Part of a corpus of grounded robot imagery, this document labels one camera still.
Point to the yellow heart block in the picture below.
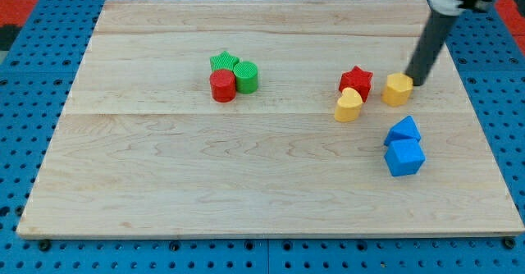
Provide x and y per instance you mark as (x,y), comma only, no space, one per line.
(348,105)

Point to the red star block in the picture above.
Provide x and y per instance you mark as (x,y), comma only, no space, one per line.
(357,79)

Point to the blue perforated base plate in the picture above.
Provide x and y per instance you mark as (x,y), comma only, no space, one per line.
(35,78)

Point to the yellow hexagon block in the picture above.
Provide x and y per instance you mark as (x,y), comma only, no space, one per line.
(397,90)

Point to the red cylinder block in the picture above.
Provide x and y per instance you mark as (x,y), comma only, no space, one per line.
(223,88)

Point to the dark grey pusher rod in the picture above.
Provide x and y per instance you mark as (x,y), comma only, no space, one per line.
(430,43)

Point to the blue triangular prism block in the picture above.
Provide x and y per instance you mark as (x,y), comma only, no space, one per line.
(405,129)

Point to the blue cube block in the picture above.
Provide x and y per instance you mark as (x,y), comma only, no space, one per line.
(404,157)

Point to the green cylinder block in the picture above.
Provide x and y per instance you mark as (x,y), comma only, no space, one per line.
(246,77)

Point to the wooden board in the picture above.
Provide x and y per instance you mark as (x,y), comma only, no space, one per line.
(143,151)

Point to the green star block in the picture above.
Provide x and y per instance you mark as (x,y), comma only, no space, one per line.
(223,61)

